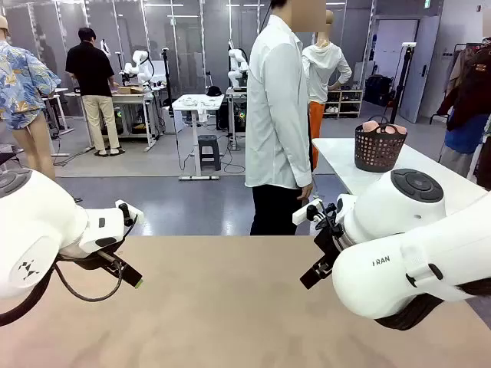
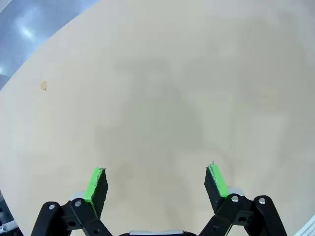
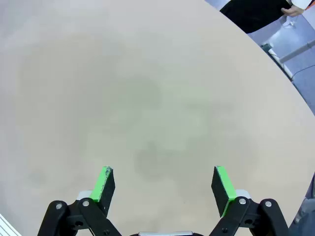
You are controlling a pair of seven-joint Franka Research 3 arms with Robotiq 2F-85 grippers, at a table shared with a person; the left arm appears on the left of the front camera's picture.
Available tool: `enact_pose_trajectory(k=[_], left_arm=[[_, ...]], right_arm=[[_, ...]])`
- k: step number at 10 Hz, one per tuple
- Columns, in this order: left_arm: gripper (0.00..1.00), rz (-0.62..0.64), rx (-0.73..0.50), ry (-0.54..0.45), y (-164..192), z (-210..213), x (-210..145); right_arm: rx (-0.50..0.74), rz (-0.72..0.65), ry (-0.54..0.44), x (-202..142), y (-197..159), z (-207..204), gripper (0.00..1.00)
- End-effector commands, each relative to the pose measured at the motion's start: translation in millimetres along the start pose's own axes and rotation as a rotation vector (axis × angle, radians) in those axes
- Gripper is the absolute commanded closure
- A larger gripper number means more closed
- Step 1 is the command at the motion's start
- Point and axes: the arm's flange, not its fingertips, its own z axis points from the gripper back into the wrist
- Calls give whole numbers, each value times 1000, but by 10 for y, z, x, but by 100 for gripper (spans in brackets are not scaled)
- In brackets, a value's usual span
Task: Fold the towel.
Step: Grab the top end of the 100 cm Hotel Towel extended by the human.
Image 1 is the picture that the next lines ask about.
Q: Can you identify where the black tripod with white top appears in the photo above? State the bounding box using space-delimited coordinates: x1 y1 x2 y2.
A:
389 41 417 124

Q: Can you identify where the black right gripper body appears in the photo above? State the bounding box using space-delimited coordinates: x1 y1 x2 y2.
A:
313 223 345 270

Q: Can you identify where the thick black right arm hose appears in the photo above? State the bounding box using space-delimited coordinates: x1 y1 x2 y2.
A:
377 283 491 331

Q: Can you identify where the wooden shoe shelf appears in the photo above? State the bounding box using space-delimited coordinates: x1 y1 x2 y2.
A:
324 88 364 119

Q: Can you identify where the white side table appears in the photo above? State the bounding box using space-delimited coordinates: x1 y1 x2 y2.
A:
312 137 491 215

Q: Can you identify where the thick black arm hose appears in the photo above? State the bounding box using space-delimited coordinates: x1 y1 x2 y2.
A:
0 268 54 327
377 283 491 331

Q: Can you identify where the person's right hand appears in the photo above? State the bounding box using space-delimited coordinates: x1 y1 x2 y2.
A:
298 182 315 204

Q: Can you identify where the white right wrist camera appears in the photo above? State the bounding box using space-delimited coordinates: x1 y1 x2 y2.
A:
292 199 323 225

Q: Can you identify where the grey open door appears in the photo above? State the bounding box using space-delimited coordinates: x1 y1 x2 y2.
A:
399 15 441 123

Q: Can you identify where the desk under background robot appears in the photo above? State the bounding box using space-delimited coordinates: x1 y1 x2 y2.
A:
225 87 249 150

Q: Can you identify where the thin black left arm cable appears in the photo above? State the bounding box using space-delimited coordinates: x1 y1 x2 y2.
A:
53 214 139 303

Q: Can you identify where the white standing desk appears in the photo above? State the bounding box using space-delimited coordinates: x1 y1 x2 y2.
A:
171 94 226 181

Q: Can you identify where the mannequin in white hoodie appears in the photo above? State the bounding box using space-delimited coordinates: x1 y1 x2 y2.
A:
302 9 353 172

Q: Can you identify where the grey plastic stool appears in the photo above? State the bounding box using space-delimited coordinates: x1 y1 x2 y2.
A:
197 134 222 172

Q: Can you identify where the man in black shirt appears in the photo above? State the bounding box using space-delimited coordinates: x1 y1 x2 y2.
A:
64 27 126 157

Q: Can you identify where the mannequin in floral shirt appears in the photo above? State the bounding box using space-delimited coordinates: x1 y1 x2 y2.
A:
0 15 62 181

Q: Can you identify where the person in white shirt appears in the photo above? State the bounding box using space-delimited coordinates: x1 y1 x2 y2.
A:
245 0 327 237

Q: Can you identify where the person's right forearm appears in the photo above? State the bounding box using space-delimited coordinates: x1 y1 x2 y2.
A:
282 114 314 189

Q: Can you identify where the thick black left arm hose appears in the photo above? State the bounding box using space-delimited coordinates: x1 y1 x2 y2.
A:
0 268 54 327

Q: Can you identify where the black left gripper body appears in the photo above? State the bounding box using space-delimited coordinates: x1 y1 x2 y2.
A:
57 247 124 271

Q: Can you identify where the black luggage bag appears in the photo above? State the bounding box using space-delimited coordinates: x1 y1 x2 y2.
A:
364 74 393 107

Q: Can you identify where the black folding chair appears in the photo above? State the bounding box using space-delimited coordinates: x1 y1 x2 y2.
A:
0 144 25 168

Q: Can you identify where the dark perforated laundry basket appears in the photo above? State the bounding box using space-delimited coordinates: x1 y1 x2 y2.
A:
354 115 408 173

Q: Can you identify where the grey frame work desk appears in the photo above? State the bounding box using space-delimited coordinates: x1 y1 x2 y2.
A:
64 90 158 153

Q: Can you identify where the black camera stand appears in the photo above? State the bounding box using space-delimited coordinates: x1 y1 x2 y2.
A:
160 48 173 108

